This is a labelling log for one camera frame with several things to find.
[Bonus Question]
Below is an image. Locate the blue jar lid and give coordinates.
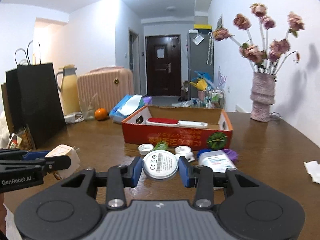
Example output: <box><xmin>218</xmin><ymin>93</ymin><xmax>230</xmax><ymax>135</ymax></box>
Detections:
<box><xmin>197</xmin><ymin>148</ymin><xmax>212</xmax><ymax>159</ymax></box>

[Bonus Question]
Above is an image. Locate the white bottle cap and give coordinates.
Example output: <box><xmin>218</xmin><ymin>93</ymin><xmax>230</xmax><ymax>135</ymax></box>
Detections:
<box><xmin>138</xmin><ymin>144</ymin><xmax>154</xmax><ymax>155</ymax></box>

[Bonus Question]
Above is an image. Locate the round white device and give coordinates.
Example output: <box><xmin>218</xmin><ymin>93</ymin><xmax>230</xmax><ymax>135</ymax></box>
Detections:
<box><xmin>143</xmin><ymin>150</ymin><xmax>178</xmax><ymax>181</ymax></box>

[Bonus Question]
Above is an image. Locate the red white lint brush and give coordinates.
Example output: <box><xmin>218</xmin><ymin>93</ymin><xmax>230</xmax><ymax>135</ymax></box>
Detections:
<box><xmin>146</xmin><ymin>118</ymin><xmax>208</xmax><ymax>128</ymax></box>

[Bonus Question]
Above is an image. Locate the snack packet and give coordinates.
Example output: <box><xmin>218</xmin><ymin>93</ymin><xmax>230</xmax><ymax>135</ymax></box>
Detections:
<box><xmin>7</xmin><ymin>126</ymin><xmax>36</xmax><ymax>151</ymax></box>

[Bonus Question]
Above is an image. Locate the red cardboard box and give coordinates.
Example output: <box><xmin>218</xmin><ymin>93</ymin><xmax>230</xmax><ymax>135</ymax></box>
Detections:
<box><xmin>121</xmin><ymin>106</ymin><xmax>233</xmax><ymax>151</ymax></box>

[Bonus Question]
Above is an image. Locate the black paper bag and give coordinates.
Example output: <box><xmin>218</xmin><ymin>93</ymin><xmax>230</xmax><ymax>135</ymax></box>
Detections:
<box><xmin>3</xmin><ymin>48</ymin><xmax>66</xmax><ymax>150</ymax></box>

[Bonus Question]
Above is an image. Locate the orange fruit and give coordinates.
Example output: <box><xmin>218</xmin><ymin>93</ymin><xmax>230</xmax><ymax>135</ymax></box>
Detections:
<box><xmin>94</xmin><ymin>108</ymin><xmax>108</xmax><ymax>121</ymax></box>

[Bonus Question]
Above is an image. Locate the clear glass cup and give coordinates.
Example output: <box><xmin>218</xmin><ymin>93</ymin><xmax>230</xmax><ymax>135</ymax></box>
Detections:
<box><xmin>80</xmin><ymin>93</ymin><xmax>98</xmax><ymax>121</ymax></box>

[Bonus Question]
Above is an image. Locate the blue tissue pack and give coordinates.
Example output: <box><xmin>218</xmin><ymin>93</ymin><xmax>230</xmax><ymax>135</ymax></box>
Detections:
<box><xmin>109</xmin><ymin>94</ymin><xmax>144</xmax><ymax>124</ymax></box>

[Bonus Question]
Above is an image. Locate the yellow thermos jug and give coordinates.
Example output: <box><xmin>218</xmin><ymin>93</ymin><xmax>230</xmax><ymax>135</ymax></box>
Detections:
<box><xmin>55</xmin><ymin>64</ymin><xmax>80</xmax><ymax>115</ymax></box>

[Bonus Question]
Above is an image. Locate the purple package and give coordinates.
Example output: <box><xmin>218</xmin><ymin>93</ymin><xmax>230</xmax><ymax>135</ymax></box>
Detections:
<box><xmin>142</xmin><ymin>96</ymin><xmax>152</xmax><ymax>105</ymax></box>

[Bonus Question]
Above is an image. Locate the yellow watering can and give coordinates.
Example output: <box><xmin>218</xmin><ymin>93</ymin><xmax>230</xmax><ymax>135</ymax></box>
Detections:
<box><xmin>189</xmin><ymin>79</ymin><xmax>208</xmax><ymax>91</ymax></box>

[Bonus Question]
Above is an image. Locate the pink suitcase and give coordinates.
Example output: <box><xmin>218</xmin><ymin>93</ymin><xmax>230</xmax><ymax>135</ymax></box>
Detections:
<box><xmin>77</xmin><ymin>66</ymin><xmax>134</xmax><ymax>112</ymax></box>

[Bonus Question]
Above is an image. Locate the pink textured vase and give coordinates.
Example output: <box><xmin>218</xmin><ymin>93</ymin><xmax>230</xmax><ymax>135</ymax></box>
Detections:
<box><xmin>250</xmin><ymin>72</ymin><xmax>276</xmax><ymax>122</ymax></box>

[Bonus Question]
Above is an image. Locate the crumpled white tissue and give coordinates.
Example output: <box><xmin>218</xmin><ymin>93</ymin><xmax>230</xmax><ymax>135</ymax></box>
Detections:
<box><xmin>304</xmin><ymin>160</ymin><xmax>320</xmax><ymax>184</ymax></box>

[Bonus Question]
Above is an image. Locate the grey refrigerator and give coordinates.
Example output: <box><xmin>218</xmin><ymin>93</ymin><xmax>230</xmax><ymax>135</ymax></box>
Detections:
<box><xmin>187</xmin><ymin>29</ymin><xmax>215</xmax><ymax>99</ymax></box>

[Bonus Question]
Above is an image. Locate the dark brown door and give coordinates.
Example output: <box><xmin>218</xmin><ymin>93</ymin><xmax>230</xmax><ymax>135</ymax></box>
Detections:
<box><xmin>145</xmin><ymin>35</ymin><xmax>182</xmax><ymax>96</ymax></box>

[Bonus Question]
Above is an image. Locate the dried pink flower bouquet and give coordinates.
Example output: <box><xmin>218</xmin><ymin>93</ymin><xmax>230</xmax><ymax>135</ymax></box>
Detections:
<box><xmin>212</xmin><ymin>3</ymin><xmax>305</xmax><ymax>76</ymax></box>

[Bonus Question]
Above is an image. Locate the yellow box on fridge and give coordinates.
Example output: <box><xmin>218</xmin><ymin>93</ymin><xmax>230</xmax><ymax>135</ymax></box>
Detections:
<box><xmin>194</xmin><ymin>24</ymin><xmax>212</xmax><ymax>30</ymax></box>

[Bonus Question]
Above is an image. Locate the white cable adapter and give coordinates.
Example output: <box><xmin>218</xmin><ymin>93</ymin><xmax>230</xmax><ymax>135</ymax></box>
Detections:
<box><xmin>64</xmin><ymin>112</ymin><xmax>84</xmax><ymax>124</ymax></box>

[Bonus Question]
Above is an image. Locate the wire storage rack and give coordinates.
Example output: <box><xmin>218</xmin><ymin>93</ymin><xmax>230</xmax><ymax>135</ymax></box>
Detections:
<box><xmin>197</xmin><ymin>89</ymin><xmax>225</xmax><ymax>109</ymax></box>

